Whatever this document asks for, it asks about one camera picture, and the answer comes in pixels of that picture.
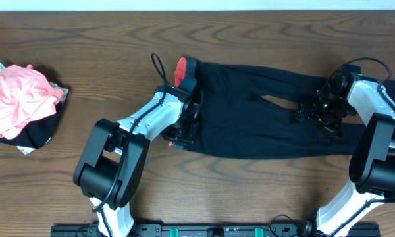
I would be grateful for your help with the black folded garment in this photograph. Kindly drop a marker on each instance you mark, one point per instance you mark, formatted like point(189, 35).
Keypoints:
point(37, 133)

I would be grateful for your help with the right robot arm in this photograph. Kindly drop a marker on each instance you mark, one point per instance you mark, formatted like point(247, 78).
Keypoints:
point(372, 166)

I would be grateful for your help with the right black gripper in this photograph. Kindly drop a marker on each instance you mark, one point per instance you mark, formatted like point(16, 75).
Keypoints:
point(313, 105)

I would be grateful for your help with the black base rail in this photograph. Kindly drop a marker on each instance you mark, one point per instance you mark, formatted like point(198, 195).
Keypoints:
point(162, 230)

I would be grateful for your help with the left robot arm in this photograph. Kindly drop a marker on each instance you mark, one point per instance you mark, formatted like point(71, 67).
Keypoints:
point(112, 162)

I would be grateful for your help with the black leggings red waistband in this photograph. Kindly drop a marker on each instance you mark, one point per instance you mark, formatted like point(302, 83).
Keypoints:
point(248, 112)

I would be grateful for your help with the pink crumpled garment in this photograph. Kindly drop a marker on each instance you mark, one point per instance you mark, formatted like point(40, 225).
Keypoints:
point(25, 96)

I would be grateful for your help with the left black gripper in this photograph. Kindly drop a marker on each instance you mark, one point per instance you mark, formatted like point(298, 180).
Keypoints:
point(189, 139)

